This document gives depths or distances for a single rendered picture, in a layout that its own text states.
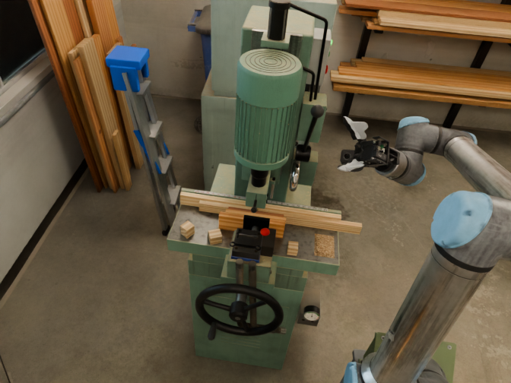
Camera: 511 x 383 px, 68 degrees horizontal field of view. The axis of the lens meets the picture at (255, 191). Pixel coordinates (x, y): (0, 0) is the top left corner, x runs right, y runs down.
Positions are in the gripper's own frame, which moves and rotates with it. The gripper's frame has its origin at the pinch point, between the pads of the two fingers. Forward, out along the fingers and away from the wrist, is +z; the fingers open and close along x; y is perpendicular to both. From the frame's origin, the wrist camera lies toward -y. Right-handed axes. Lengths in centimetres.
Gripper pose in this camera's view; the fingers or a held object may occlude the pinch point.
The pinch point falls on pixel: (338, 142)
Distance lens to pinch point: 109.7
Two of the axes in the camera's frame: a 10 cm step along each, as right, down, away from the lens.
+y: 6.2, -0.5, -7.9
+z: -7.7, -2.3, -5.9
